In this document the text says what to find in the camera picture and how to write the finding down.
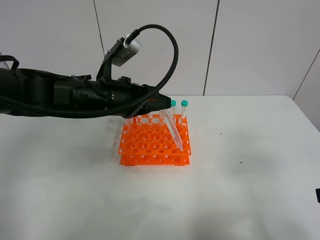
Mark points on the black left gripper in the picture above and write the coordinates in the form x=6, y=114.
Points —
x=123, y=91

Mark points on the green-capped test tube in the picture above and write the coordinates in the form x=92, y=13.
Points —
x=168, y=119
x=128, y=124

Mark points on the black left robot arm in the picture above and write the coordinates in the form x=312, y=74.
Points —
x=36, y=93

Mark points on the orange test tube rack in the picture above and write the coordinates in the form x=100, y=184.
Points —
x=150, y=143

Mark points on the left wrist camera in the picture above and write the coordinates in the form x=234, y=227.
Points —
x=125, y=51

